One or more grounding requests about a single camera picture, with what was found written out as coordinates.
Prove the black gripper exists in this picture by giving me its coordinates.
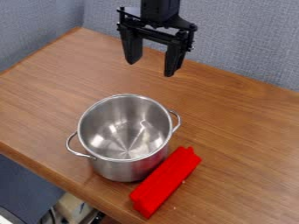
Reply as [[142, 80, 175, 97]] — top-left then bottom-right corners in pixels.
[[116, 0, 198, 77]]

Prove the stainless steel pot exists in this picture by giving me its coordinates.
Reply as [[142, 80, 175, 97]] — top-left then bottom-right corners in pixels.
[[70, 94, 182, 182]]

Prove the beige box under table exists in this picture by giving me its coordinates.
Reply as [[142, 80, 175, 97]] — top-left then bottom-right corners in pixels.
[[54, 192, 96, 224]]

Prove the red plastic block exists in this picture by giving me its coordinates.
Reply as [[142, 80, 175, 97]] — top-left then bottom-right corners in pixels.
[[130, 147, 202, 219]]

